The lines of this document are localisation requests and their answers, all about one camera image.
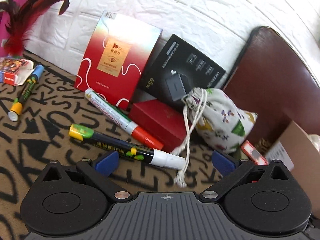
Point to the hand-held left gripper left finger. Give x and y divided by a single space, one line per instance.
107 163

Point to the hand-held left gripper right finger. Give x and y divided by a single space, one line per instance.
222 162

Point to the black marker with white cap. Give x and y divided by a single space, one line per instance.
112 145

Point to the brown cardboard box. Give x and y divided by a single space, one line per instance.
305 160

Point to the small red white packet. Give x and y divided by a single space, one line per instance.
253 152

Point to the gold patterned dark packet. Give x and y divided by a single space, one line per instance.
262 145

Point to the red-cap white marker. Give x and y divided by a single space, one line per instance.
110 111

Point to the small red box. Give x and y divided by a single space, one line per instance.
155 120

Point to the letter-print tan blanket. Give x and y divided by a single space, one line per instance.
50 130

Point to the clear plastic dome lid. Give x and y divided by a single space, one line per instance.
315 141

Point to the dark brown headboard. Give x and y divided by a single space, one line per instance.
275 80

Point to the black charger box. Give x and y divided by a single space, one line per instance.
175 67

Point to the red holographic box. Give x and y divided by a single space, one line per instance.
112 55

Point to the blue-cap black marker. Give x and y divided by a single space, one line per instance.
26 90

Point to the playing card pack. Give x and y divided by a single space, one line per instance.
12 67

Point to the red and black feathers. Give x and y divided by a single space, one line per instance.
17 40

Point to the pink bottle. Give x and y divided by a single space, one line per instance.
5 30

